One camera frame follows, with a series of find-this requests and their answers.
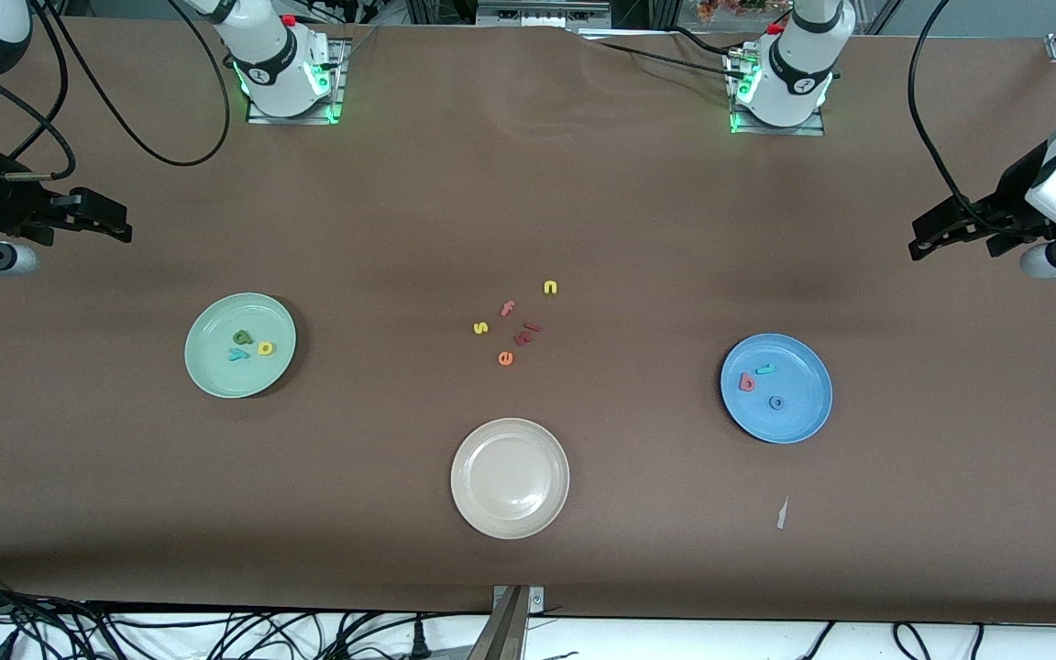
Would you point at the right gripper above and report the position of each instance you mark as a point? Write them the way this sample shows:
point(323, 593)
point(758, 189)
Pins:
point(5, 195)

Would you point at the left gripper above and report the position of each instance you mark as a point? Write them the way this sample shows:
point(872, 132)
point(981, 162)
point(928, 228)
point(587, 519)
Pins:
point(1006, 195)

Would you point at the green foam letter b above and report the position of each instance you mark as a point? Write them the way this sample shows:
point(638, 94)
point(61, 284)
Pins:
point(244, 337)

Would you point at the salmon red foam letter b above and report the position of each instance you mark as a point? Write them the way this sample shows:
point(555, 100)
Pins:
point(744, 385)

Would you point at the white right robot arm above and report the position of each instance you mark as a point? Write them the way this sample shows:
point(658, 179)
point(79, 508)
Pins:
point(271, 55)

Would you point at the light green plate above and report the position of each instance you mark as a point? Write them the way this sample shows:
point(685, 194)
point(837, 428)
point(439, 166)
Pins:
point(216, 367)

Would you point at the blue plate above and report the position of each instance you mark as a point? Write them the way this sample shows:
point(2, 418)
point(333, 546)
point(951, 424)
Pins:
point(794, 422)

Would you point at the orange artificial flowers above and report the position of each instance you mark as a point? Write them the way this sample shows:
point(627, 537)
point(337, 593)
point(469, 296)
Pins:
point(739, 7)

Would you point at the small white paper scrap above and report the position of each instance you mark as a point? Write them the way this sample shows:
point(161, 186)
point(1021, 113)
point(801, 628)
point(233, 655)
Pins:
point(782, 515)

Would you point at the brown table cover sheet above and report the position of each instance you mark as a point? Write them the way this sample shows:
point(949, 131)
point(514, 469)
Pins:
point(583, 183)

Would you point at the grey power strip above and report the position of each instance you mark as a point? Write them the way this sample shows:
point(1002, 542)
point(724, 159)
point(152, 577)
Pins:
point(542, 11)

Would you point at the beige plate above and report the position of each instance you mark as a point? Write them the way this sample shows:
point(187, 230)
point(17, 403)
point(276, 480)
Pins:
point(510, 478)

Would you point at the black power plug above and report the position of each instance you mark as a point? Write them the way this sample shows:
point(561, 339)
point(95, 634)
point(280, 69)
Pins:
point(418, 642)

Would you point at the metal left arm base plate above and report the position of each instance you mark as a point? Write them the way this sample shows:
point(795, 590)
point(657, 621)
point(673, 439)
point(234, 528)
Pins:
point(803, 130)

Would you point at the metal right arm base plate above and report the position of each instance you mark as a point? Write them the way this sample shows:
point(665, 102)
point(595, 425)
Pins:
point(335, 78)

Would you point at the aluminium profile with bracket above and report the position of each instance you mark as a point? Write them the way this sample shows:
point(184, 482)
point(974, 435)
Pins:
point(505, 632)

